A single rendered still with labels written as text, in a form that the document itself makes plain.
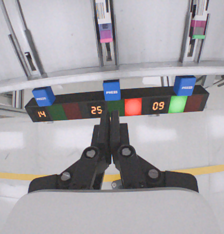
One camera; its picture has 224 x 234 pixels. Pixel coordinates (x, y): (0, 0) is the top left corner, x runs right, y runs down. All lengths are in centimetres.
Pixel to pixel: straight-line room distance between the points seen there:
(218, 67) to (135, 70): 11
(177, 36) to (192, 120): 85
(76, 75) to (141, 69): 8
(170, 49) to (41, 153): 102
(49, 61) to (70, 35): 5
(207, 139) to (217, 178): 28
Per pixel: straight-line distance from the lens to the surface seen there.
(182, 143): 99
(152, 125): 91
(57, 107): 25
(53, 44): 20
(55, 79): 19
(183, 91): 22
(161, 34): 19
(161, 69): 18
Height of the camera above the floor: 89
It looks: 84 degrees down
